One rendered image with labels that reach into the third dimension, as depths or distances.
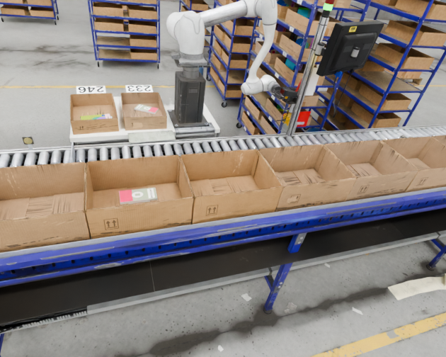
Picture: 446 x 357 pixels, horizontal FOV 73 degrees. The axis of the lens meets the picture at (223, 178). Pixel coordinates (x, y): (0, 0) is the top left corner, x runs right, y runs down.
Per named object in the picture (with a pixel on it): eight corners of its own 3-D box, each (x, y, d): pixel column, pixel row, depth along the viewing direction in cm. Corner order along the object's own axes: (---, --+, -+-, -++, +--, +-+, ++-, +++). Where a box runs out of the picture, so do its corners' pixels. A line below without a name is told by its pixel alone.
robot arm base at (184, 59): (169, 55, 204) (169, 46, 200) (202, 55, 210) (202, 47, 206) (173, 64, 190) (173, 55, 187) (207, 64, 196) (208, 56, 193)
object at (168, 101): (199, 98, 264) (199, 94, 262) (219, 132, 223) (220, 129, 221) (73, 100, 231) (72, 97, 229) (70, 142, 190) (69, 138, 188)
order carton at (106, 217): (178, 182, 149) (179, 154, 139) (191, 227, 128) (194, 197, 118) (92, 191, 137) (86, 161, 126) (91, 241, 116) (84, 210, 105)
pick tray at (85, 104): (113, 105, 228) (112, 92, 222) (119, 131, 202) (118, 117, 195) (72, 107, 218) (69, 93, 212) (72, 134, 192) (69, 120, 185)
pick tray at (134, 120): (158, 103, 239) (158, 91, 233) (167, 128, 212) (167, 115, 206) (121, 105, 230) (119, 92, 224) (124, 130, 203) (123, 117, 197)
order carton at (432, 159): (416, 158, 198) (431, 136, 188) (454, 187, 177) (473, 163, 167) (368, 163, 186) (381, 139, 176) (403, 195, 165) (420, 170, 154)
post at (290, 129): (291, 140, 238) (330, 16, 183) (294, 144, 235) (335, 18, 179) (277, 142, 234) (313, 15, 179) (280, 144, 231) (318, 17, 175)
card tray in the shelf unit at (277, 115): (265, 106, 310) (267, 97, 304) (291, 106, 319) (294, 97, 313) (280, 126, 281) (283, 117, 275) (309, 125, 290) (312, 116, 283)
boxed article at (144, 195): (119, 193, 137) (119, 190, 136) (155, 190, 142) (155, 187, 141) (120, 205, 132) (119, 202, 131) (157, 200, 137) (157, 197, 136)
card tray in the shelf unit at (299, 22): (284, 20, 260) (287, 8, 254) (314, 23, 269) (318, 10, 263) (306, 35, 231) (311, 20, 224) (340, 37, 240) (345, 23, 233)
